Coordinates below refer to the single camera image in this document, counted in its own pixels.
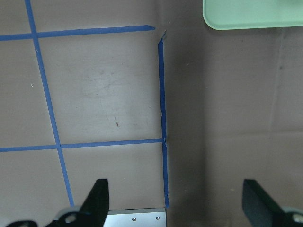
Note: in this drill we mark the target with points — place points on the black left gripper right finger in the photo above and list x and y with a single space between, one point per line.
262 211

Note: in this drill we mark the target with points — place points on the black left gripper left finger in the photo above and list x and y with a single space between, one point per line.
92 213

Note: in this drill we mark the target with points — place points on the light green tray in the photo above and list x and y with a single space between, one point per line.
252 14

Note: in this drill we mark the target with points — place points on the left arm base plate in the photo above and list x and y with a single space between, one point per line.
151 217

